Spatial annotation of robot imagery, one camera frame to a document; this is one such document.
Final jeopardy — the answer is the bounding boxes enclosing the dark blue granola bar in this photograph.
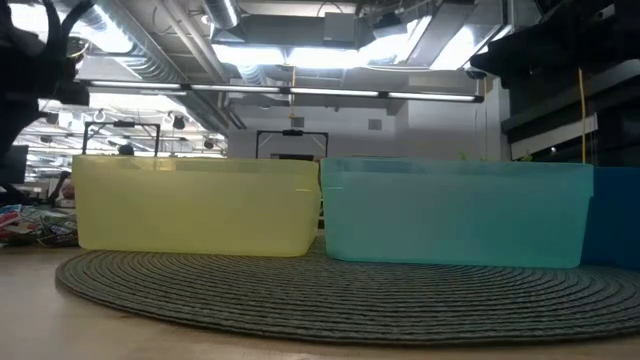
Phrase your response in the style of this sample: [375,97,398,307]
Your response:
[38,223,80,249]

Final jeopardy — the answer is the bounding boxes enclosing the pile of colourful packets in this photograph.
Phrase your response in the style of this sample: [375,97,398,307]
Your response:
[19,206,79,234]

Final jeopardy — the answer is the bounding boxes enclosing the light blue granola bar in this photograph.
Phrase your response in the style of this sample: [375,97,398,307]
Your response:
[0,203,24,226]

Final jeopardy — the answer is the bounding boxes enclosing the long ceiling light strip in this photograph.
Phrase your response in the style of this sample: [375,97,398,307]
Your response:
[74,78,485,104]

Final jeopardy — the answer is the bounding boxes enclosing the round grey woven placemat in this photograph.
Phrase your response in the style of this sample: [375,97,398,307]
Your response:
[54,234,640,347]

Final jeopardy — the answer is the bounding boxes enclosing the yellow translucent plastic bin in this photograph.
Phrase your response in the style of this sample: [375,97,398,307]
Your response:
[71,154,321,258]

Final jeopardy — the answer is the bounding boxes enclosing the teal translucent plastic bin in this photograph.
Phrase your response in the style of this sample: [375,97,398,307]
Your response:
[319,157,595,270]

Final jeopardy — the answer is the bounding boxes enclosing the blue plastic bin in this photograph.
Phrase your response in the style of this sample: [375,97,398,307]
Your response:
[579,165,640,272]

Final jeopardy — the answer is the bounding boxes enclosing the silver round ventilation duct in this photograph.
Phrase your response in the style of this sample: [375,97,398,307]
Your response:
[202,0,241,30]

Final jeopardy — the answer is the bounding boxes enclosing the yellow hanging cable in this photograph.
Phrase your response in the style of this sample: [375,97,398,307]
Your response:
[578,67,587,165]

